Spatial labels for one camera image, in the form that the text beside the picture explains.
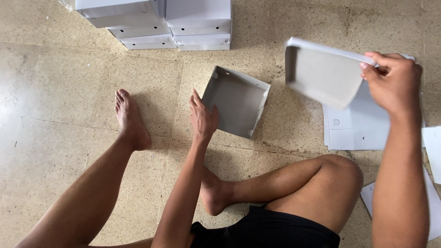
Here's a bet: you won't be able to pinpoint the pile of flat cardboard sheets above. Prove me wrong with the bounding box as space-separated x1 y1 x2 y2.
322 80 426 151

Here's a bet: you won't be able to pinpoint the flat white cardboard sheet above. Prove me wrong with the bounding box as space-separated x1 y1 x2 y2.
360 166 441 242
422 126 441 185

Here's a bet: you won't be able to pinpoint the black shorts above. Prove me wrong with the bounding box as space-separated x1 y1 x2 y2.
190 205 341 248

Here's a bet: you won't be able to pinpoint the person's left hand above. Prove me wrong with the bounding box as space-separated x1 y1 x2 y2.
189 89 220 139

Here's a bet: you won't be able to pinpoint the open grey cardboard box base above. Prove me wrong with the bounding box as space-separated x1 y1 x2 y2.
201 65 271 140

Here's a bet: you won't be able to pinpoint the stack of white closed boxes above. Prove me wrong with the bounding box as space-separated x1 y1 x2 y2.
75 0 232 52

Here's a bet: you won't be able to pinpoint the person's left leg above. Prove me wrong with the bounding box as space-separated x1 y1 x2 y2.
15 88 194 248

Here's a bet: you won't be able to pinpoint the person's right leg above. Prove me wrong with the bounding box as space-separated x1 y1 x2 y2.
199 154 364 235

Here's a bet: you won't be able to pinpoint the person's leg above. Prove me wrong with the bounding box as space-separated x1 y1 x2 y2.
199 154 364 235
15 88 194 248

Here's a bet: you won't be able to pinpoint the person's right hand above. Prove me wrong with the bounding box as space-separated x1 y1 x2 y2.
360 52 424 116

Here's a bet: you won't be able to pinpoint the white cardboard box lid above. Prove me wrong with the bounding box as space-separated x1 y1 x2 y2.
285 37 416 110

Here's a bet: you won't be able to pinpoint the clear plastic bag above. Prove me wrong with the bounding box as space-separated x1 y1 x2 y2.
57 0 76 13

